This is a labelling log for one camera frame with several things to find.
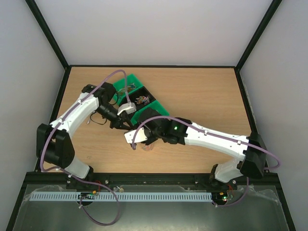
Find clear glass jar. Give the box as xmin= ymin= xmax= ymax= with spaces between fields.
xmin=142 ymin=143 xmax=154 ymax=152

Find green bin star candies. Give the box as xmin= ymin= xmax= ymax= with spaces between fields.
xmin=130 ymin=100 xmax=169 ymax=125

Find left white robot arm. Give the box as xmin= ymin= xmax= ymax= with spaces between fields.
xmin=36 ymin=82 xmax=133 ymax=179

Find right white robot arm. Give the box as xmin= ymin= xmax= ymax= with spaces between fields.
xmin=137 ymin=108 xmax=266 ymax=189

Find green bin wrapped candies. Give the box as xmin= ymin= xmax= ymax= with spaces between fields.
xmin=113 ymin=74 xmax=143 ymax=105

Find black bin lollipops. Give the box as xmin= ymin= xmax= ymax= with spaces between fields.
xmin=128 ymin=87 xmax=156 ymax=111

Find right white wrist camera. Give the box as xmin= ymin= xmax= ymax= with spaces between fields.
xmin=124 ymin=127 xmax=148 ymax=144

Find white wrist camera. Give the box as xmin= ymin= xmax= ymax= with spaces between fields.
xmin=117 ymin=102 xmax=137 ymax=116
xmin=124 ymin=127 xmax=148 ymax=144

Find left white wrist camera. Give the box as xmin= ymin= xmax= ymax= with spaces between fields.
xmin=117 ymin=102 xmax=137 ymax=116

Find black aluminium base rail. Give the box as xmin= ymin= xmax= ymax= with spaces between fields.
xmin=24 ymin=172 xmax=280 ymax=192

